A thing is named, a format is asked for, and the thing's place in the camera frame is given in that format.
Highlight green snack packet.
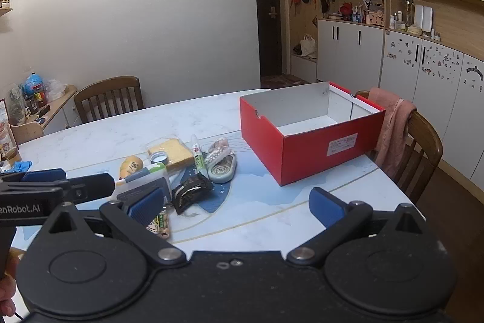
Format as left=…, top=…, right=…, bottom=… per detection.
left=147, top=207, right=171, bottom=238

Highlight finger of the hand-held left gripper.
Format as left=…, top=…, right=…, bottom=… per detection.
left=0, top=168, right=68, bottom=184
left=60, top=173, right=116, bottom=205

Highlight dark sauce bottle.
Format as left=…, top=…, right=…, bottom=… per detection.
left=33, top=91, right=48, bottom=112

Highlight person's left hand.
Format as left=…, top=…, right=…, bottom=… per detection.
left=0, top=258, right=19, bottom=314

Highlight dark door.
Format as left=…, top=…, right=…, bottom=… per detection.
left=252, top=0, right=284, bottom=78

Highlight light blue case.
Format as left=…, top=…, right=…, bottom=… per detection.
left=206, top=153, right=237, bottom=183

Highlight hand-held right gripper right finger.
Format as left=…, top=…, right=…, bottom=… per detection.
left=286, top=187, right=426, bottom=267

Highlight doormat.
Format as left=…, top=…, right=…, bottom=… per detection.
left=261, top=74, right=303, bottom=89

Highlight black snack packet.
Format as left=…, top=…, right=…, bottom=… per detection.
left=171, top=173, right=214, bottom=215

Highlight wooden side cabinet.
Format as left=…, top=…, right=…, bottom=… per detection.
left=11, top=85, right=78, bottom=146

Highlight white cabinet black handles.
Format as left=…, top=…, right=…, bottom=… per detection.
left=317, top=18, right=386, bottom=85

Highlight white cardboard box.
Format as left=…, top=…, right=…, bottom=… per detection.
left=239, top=81, right=386, bottom=186

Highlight cotton swabs bag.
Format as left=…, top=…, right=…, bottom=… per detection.
left=204, top=137, right=231, bottom=166

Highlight white cabinets with stickers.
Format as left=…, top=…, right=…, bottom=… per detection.
left=379, top=28, right=484, bottom=191

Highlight clear plastic bag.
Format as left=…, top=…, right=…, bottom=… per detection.
left=44, top=80, right=67, bottom=101

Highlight cartoon face plush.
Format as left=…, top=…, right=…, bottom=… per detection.
left=119, top=156, right=144, bottom=180

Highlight blue glove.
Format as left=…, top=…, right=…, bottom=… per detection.
left=4, top=161, right=33, bottom=173

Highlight low white bench cabinet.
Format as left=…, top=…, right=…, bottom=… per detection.
left=291, top=54, right=317, bottom=81

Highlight white canisters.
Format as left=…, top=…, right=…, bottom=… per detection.
left=415, top=4, right=433, bottom=33

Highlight wooden chair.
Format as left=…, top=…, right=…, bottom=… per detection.
left=355, top=90, right=444, bottom=204
left=74, top=76, right=144, bottom=125

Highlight pink towel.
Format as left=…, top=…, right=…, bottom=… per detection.
left=368, top=87, right=417, bottom=176

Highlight bagged bread slice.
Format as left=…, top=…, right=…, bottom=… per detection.
left=147, top=137, right=195, bottom=172

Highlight grey blue packet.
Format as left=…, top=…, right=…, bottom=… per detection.
left=115, top=175, right=170, bottom=204

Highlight white tote bag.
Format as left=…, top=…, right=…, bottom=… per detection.
left=300, top=34, right=317, bottom=57

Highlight white tube green label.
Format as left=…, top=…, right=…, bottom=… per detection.
left=191, top=135, right=208, bottom=178

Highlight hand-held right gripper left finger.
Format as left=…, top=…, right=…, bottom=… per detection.
left=40, top=187, right=188, bottom=267

